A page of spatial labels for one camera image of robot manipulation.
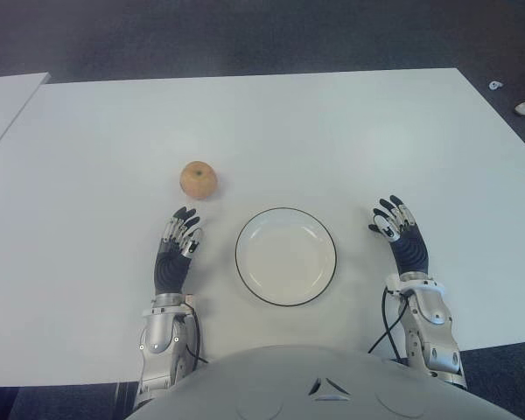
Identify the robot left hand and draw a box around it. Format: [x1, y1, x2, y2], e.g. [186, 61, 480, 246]
[153, 206, 202, 297]

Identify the adjacent white table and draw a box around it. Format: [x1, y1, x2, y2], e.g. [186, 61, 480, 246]
[0, 72, 52, 163]

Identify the grey robot torso shell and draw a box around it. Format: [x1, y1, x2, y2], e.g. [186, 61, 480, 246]
[129, 345, 525, 420]

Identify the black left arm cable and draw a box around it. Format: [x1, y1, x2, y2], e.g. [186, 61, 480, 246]
[185, 301, 209, 367]

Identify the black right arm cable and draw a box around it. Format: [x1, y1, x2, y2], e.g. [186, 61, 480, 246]
[367, 288, 410, 362]

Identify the white plate black rim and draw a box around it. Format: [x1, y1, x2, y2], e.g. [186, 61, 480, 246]
[234, 206, 339, 306]

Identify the red yellow apple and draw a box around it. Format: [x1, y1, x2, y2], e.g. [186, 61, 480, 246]
[179, 160, 220, 201]

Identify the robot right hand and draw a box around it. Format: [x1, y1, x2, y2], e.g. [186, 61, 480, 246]
[367, 194, 431, 277]

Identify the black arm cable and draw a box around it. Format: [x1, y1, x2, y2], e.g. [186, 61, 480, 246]
[185, 301, 209, 367]
[367, 288, 410, 362]

